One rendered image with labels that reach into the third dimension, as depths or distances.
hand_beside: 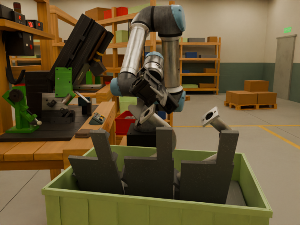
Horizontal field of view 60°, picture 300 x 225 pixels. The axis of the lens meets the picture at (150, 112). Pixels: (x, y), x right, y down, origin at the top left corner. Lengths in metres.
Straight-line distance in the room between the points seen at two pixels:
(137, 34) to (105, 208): 0.75
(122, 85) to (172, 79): 0.36
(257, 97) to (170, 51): 6.58
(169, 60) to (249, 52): 10.39
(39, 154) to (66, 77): 0.72
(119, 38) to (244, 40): 7.35
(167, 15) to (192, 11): 9.88
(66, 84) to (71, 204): 1.22
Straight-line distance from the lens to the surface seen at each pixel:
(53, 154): 1.35
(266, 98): 7.88
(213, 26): 11.21
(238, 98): 7.44
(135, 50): 1.13
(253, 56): 11.69
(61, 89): 1.92
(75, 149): 1.31
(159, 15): 1.24
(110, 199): 0.75
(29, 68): 2.48
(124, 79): 1.04
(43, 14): 2.78
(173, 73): 1.31
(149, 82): 0.78
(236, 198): 0.99
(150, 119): 0.72
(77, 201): 0.80
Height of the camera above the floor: 1.32
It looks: 11 degrees down
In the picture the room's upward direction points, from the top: straight up
